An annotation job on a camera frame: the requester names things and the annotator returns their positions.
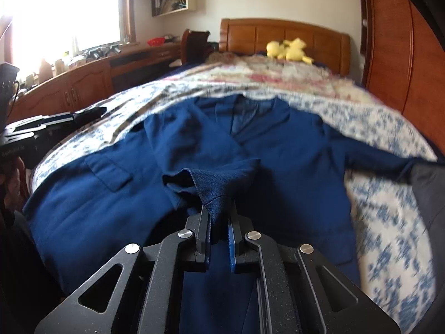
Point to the wooden slatted wardrobe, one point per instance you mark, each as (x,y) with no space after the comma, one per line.
(389,41)

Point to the wooden bed headboard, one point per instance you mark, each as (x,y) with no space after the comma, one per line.
(250,34)

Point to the pink floral blanket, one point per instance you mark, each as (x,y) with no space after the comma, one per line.
(278,73)

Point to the yellow plush toy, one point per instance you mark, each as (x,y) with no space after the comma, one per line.
(292,50)

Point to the window with wooden frame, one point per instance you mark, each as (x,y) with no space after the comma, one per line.
(69,10)

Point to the grey metal clutter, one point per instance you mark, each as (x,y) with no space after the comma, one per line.
(100,51)

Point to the dark wooden chair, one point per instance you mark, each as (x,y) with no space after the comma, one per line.
(194,47)

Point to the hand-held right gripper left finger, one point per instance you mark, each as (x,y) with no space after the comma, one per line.
(207,240)

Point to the dark blue jacket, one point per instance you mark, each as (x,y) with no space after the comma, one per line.
(295,167)

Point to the grey garment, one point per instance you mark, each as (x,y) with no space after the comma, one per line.
(429,198)

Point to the black cloth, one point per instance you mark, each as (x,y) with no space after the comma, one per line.
(24,271)

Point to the black binder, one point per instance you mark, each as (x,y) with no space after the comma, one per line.
(156,4)

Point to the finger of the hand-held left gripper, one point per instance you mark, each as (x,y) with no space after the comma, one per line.
(90,114)
(59,118)

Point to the wooden bed with floral cover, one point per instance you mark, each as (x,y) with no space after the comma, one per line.
(382,236)

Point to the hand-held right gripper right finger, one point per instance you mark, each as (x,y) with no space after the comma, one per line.
(231,247)

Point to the long wooden desk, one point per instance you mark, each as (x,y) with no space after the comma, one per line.
(87,80)

